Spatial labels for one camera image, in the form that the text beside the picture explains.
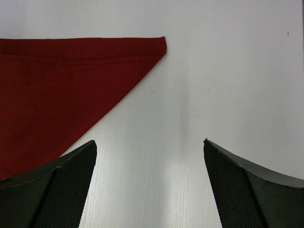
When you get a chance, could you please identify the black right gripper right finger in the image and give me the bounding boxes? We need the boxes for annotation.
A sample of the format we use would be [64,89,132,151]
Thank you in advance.
[204,139,304,228]

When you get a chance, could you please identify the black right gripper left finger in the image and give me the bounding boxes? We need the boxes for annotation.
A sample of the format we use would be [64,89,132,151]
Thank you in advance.
[0,140,97,228]

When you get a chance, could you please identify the dark red cloth napkin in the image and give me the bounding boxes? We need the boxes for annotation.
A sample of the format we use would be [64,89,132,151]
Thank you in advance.
[0,37,167,179]

